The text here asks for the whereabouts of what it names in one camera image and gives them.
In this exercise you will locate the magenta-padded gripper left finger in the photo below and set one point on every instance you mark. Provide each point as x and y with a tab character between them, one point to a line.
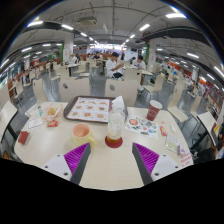
76	158

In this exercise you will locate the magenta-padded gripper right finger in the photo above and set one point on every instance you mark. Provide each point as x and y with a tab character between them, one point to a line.
148	159

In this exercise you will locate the clear plastic drink bottle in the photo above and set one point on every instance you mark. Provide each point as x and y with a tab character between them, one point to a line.
115	125

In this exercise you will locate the yellow cup with pink inside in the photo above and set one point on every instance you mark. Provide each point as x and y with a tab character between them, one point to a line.
81	135

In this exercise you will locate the crumpled clear plastic wrapper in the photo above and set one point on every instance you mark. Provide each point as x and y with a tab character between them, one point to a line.
173	143

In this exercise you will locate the red sauce packet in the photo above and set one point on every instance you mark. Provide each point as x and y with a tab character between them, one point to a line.
52	123
163	130

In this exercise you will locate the colourful printed flyer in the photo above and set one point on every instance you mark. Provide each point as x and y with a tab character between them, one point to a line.
141	126

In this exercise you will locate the flat round red coaster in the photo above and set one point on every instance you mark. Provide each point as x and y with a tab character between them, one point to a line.
114	145

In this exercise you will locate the red paper cup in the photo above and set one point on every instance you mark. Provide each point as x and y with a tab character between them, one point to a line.
154	111

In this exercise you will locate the dark tray with printed liner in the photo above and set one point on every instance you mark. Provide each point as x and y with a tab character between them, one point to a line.
88	110

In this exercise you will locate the white paper card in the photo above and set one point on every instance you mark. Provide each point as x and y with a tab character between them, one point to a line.
35	123

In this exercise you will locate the small red card box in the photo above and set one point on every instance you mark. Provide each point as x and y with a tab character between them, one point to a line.
23	137

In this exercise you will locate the beige plastic chair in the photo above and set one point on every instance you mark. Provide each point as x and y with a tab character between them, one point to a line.
155	85
121	91
132	74
75	89
178	103

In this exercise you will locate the white napkin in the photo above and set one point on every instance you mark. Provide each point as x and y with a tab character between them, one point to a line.
118	98

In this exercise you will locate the neighbouring beige table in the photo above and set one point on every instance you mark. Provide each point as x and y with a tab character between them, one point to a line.
206	121

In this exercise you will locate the person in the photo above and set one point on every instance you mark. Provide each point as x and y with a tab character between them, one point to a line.
113	66
220	143
140	63

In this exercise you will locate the ceiling strip lights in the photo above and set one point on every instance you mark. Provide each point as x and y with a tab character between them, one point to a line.
144	27

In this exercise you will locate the ceiling air conditioner unit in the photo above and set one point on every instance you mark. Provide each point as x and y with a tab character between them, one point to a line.
86	21

